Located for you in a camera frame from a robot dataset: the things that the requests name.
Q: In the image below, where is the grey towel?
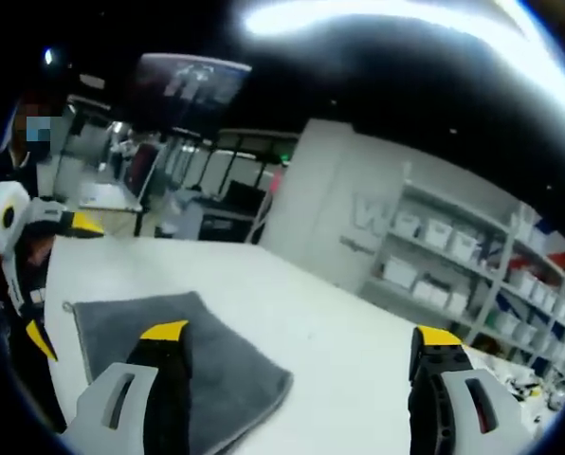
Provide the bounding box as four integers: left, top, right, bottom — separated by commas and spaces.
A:
62, 290, 295, 455

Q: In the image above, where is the white background desk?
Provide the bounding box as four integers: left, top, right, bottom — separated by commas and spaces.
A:
77, 179, 145, 213

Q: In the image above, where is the white-framed computer monitor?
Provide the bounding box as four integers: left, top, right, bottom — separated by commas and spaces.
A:
119, 140, 166, 201

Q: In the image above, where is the grey metal shelving unit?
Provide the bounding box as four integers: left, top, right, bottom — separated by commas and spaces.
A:
361, 162, 565, 383

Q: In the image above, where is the row of white storage boxes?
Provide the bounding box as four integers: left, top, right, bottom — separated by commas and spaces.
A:
380, 207, 565, 355

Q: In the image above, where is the large black hanging monitor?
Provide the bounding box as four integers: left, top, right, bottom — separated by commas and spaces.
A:
134, 51, 254, 130

